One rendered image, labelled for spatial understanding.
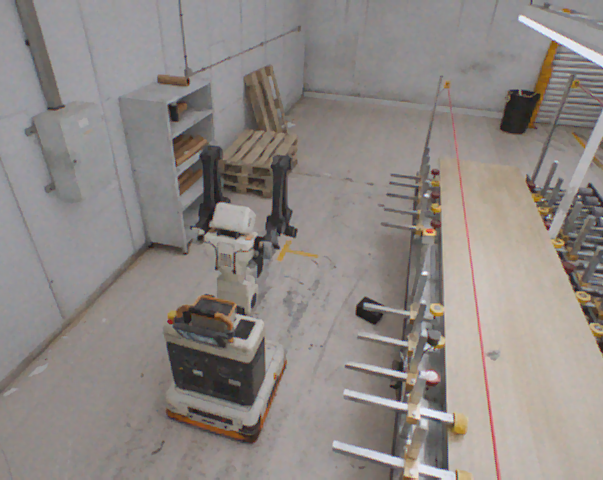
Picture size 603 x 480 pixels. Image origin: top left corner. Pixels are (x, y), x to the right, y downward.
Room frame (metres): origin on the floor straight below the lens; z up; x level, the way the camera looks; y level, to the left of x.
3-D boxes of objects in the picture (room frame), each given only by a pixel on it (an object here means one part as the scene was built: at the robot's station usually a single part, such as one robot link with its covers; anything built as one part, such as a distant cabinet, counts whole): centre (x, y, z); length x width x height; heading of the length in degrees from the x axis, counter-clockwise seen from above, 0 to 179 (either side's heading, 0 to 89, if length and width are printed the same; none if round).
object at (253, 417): (1.78, 0.42, 0.16); 0.67 x 0.64 x 0.25; 165
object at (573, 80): (3.79, -2.37, 1.25); 0.15 x 0.08 x 1.10; 166
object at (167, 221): (3.88, 1.24, 0.78); 0.90 x 0.45 x 1.55; 166
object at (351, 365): (1.33, -0.48, 0.84); 0.43 x 0.03 x 0.04; 76
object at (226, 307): (1.67, 0.45, 0.87); 0.23 x 0.15 x 0.11; 75
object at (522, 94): (7.86, -4.07, 0.36); 0.59 x 0.58 x 0.73; 166
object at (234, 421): (1.46, 0.49, 0.23); 0.41 x 0.02 x 0.08; 75
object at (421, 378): (1.10, -0.54, 0.91); 0.04 x 0.04 x 0.48; 76
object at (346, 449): (0.83, -0.41, 0.95); 0.50 x 0.04 x 0.04; 76
